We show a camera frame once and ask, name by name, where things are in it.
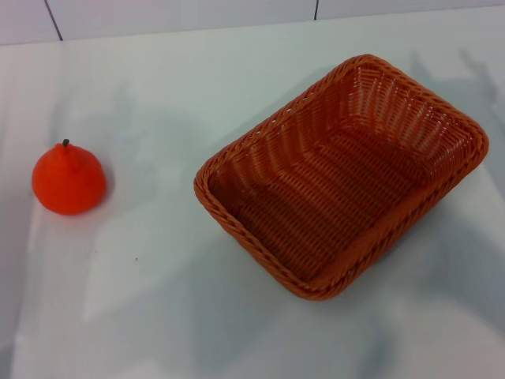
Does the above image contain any orange woven wicker basket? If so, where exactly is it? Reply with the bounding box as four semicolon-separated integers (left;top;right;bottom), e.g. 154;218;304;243
193;54;490;302

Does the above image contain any orange toy fruit with stem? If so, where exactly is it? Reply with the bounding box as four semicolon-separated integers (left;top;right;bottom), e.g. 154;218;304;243
31;137;107;216

